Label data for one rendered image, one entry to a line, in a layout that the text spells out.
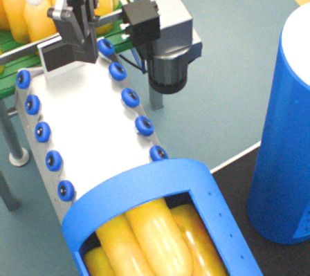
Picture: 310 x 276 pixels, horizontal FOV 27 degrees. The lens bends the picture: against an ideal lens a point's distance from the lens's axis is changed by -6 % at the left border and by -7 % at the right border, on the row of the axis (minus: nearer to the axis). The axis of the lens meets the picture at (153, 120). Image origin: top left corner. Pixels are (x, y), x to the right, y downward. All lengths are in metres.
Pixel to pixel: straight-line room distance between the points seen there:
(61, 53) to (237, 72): 1.31
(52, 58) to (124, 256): 0.55
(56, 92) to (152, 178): 0.53
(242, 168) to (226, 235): 1.24
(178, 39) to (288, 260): 0.83
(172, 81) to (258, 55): 0.88
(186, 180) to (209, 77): 1.59
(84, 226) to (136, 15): 0.62
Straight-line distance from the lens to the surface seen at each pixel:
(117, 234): 1.13
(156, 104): 2.56
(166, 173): 1.08
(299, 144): 1.63
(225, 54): 2.73
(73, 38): 0.82
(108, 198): 1.07
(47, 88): 1.55
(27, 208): 2.45
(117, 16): 1.60
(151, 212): 1.10
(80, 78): 1.55
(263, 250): 2.19
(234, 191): 2.26
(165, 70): 1.89
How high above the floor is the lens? 2.19
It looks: 59 degrees down
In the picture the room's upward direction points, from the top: 3 degrees counter-clockwise
